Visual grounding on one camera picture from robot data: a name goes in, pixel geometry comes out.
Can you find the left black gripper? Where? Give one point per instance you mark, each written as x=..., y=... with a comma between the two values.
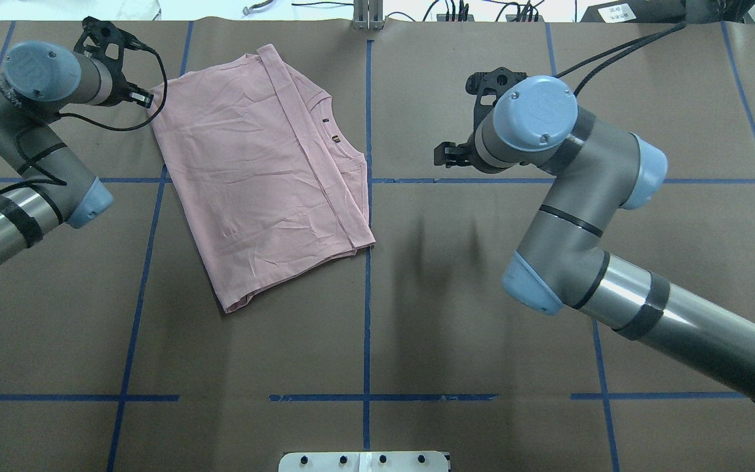
x=127, y=90

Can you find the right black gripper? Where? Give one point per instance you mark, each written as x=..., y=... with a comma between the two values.
x=466, y=155

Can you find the pink printed t-shirt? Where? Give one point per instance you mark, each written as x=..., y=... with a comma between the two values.
x=269, y=185

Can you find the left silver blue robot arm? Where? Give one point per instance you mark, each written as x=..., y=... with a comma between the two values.
x=37, y=80

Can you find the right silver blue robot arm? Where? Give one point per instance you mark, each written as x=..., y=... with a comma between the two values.
x=597, y=170

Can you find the black box with label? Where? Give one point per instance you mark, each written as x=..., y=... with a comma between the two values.
x=642, y=12

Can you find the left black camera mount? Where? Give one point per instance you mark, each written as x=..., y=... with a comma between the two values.
x=103, y=41

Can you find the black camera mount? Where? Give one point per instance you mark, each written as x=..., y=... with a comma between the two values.
x=103, y=41
x=488, y=87

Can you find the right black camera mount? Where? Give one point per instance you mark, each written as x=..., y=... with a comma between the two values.
x=488, y=87

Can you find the aluminium frame post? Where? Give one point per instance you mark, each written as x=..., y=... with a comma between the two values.
x=368, y=15

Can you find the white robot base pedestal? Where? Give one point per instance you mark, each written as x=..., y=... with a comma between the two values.
x=398, y=460

